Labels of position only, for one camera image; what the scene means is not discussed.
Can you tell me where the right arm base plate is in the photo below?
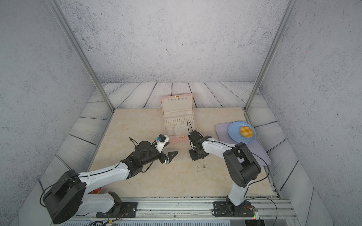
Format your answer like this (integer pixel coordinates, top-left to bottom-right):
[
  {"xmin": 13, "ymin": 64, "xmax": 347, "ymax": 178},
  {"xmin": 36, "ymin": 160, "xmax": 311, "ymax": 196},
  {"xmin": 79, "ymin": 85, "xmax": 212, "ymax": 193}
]
[{"xmin": 212, "ymin": 201, "xmax": 255, "ymax": 218}]

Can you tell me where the red yellow snack packet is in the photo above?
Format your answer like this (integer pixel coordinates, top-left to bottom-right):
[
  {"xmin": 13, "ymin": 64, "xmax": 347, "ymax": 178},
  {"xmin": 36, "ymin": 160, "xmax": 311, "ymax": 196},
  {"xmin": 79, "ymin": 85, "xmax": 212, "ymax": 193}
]
[{"xmin": 89, "ymin": 187, "xmax": 102, "ymax": 195}]

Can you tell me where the aluminium frame post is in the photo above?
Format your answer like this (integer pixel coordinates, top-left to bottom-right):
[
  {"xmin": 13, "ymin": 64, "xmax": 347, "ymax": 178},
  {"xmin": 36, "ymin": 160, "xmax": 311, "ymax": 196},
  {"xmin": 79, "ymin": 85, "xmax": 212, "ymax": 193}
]
[
  {"xmin": 46, "ymin": 0, "xmax": 115, "ymax": 113},
  {"xmin": 244, "ymin": 0, "xmax": 298, "ymax": 112}
]

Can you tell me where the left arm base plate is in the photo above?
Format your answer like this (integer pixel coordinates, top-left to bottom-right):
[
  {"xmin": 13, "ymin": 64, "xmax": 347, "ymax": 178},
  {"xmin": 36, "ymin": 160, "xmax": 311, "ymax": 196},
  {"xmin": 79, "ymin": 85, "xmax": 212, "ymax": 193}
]
[{"xmin": 96, "ymin": 202, "xmax": 138, "ymax": 219}]

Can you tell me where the yellow pastry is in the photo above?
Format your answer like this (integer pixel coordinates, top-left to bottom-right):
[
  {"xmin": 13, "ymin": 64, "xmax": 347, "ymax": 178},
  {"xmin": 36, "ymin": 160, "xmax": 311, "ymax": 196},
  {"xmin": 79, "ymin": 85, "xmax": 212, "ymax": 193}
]
[{"xmin": 240, "ymin": 126, "xmax": 254, "ymax": 138}]

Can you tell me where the purple placemat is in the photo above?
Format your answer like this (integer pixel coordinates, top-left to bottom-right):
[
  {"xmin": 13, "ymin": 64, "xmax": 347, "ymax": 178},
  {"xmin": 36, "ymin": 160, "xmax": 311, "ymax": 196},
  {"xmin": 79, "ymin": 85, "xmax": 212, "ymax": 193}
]
[{"xmin": 215, "ymin": 121, "xmax": 271, "ymax": 167}]

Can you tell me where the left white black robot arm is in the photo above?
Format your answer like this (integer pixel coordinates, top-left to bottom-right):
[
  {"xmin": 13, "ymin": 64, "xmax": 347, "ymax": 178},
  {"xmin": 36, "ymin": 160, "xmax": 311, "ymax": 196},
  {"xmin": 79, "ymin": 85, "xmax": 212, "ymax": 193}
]
[{"xmin": 40, "ymin": 137, "xmax": 178, "ymax": 224}]

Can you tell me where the left aluminium frame post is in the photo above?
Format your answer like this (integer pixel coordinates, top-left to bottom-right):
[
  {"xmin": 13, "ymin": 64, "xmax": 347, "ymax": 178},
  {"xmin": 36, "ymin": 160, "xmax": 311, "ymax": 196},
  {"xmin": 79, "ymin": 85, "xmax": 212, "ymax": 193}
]
[{"xmin": 46, "ymin": 0, "xmax": 115, "ymax": 113}]

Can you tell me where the thin silver jewelry chain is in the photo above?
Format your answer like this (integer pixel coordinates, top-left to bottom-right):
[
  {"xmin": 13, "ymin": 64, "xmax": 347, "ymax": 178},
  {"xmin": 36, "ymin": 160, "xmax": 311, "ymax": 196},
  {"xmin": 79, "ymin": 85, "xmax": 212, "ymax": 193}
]
[{"xmin": 188, "ymin": 153, "xmax": 207, "ymax": 173}]

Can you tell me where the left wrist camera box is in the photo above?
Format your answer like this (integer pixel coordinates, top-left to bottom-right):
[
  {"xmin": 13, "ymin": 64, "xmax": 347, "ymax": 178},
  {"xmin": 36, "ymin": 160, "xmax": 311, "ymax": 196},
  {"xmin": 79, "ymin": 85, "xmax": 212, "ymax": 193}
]
[{"xmin": 156, "ymin": 134, "xmax": 169, "ymax": 153}]

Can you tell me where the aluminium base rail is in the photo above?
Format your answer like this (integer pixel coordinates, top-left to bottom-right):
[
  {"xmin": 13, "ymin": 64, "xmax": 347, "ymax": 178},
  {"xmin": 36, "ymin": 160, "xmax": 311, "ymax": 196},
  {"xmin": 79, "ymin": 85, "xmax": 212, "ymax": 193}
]
[{"xmin": 63, "ymin": 197, "xmax": 300, "ymax": 226}]

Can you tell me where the pink jewelry box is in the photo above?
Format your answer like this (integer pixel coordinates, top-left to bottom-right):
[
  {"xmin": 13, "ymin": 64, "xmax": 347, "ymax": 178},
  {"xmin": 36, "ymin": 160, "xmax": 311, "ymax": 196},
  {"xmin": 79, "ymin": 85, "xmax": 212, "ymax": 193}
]
[{"xmin": 161, "ymin": 94, "xmax": 197, "ymax": 144}]

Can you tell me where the blue plate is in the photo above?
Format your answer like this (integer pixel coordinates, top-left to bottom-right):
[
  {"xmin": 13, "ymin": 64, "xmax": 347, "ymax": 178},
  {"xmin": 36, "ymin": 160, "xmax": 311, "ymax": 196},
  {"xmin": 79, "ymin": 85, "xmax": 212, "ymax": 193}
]
[{"xmin": 227, "ymin": 121, "xmax": 256, "ymax": 144}]

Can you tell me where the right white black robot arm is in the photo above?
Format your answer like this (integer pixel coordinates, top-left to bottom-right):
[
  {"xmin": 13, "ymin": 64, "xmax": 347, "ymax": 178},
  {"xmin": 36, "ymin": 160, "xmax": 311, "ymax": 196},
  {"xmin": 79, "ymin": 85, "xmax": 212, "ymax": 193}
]
[{"xmin": 188, "ymin": 131, "xmax": 261, "ymax": 216}]

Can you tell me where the right aluminium frame post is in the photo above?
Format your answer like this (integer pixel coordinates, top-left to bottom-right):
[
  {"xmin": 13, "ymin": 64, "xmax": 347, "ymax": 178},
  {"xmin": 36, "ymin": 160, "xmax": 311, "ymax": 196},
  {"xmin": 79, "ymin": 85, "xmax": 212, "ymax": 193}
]
[{"xmin": 244, "ymin": 0, "xmax": 298, "ymax": 112}]

